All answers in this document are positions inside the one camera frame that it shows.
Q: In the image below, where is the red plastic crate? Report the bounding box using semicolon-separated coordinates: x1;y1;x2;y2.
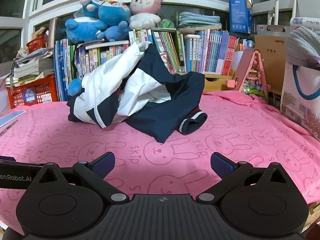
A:
6;74;60;109

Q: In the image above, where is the small red basket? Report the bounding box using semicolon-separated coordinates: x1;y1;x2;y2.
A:
26;35;47;54

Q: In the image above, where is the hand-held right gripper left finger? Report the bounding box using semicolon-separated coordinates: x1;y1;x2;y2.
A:
32;152;130;204

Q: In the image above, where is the row of tall blue books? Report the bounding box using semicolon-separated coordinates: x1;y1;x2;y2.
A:
54;39;75;102

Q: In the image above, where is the paper bag with blue handle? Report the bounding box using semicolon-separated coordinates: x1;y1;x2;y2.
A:
280;60;320;143

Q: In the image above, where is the blue booklet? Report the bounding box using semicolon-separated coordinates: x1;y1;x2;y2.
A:
0;110;27;128

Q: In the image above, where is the tan plush toy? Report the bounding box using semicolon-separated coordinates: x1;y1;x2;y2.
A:
31;27;49;40

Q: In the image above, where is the stack of paper booklets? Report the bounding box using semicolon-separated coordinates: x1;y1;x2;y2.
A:
5;47;55;85

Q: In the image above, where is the white and navy jacket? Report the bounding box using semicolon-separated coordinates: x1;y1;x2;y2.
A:
67;41;208;143

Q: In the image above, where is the pink bunny print towel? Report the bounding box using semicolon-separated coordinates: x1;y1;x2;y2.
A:
0;90;320;233

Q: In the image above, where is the stack of pale notebooks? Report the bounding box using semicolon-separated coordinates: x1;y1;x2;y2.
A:
179;11;222;27

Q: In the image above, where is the small blue plush toy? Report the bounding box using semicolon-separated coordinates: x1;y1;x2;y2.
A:
96;21;130;42

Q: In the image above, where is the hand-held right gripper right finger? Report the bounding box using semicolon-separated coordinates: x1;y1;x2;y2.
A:
196;152;292;204

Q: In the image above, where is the white plastic pipe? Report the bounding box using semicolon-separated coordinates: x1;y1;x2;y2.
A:
267;0;285;26

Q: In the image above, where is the pink miniature house model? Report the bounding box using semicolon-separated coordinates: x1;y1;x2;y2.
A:
225;49;272;103

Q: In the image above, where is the black strap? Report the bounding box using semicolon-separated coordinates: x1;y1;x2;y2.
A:
70;45;78;80

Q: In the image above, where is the brown cardboard box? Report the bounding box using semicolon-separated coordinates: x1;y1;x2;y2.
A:
254;34;288;95

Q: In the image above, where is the pink white rabbit plush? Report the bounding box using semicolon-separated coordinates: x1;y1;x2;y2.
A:
129;0;167;30

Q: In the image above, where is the wooden drawer organiser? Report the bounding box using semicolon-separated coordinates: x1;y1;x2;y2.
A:
204;69;238;92

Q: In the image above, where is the blue cat plush toy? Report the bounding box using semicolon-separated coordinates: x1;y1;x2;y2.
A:
80;0;131;27

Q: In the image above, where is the rolled printed paper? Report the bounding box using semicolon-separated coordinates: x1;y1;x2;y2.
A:
290;17;320;28

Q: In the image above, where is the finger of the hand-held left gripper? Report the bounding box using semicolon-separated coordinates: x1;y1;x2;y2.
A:
0;156;45;168

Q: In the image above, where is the row of pink blue books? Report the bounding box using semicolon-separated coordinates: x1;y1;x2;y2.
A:
184;29;239;75

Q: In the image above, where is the light blue white plush toy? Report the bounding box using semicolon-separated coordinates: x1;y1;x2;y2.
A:
65;15;108;43

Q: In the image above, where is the grey knitted cloth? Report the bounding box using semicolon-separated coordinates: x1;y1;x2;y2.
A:
285;25;320;67

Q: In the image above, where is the blue carton box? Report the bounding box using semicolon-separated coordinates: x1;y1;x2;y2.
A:
228;0;252;34

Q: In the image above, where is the blue plush ball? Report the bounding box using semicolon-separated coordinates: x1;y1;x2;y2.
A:
68;78;83;96

